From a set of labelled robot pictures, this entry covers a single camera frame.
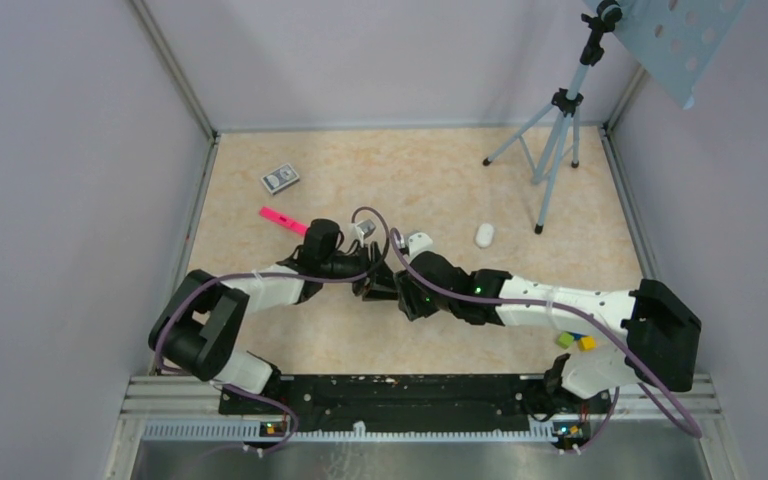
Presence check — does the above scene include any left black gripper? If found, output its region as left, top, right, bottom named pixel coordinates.
left=320, top=240, right=400, bottom=301

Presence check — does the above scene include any white earbud charging case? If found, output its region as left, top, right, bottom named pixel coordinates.
left=474, top=223, right=495, bottom=249

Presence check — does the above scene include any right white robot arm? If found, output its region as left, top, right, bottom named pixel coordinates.
left=397, top=251, right=701, bottom=412

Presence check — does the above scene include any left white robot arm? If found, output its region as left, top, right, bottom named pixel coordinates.
left=148, top=219, right=389, bottom=414

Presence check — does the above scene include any pink marker pen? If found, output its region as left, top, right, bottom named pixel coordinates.
left=258, top=207, right=308, bottom=236

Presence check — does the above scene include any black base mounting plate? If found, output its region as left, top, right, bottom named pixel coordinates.
left=218, top=374, right=610, bottom=433

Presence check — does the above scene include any grey playing card box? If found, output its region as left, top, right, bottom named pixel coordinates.
left=260, top=163, right=300, bottom=195

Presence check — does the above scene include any green cube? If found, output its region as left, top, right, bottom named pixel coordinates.
left=556, top=332, right=576, bottom=350

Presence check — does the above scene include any yellow cube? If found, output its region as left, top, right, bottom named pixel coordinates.
left=577, top=336, right=598, bottom=352

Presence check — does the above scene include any light blue tripod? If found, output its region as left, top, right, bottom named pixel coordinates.
left=482, top=1, right=624, bottom=235

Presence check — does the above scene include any perforated blue metal panel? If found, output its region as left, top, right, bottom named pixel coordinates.
left=584, top=0, right=747, bottom=110

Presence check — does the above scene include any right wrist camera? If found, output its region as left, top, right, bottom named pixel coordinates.
left=406, top=231, right=434, bottom=260

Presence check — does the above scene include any white cable duct rail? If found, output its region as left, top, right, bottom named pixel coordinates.
left=142, top=419, right=557, bottom=443

